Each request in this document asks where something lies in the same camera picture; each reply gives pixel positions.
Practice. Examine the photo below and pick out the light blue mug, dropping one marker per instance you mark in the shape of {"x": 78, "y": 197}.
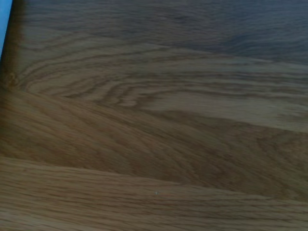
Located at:
{"x": 3, "y": 21}

